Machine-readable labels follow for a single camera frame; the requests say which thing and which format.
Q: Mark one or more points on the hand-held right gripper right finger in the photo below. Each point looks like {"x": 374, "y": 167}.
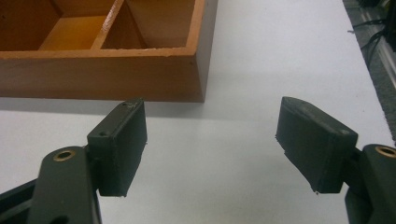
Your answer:
{"x": 314, "y": 140}

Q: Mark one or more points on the wooden compartment box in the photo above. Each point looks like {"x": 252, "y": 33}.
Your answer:
{"x": 102, "y": 73}

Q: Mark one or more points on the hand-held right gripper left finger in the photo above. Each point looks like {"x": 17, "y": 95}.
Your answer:
{"x": 120, "y": 149}

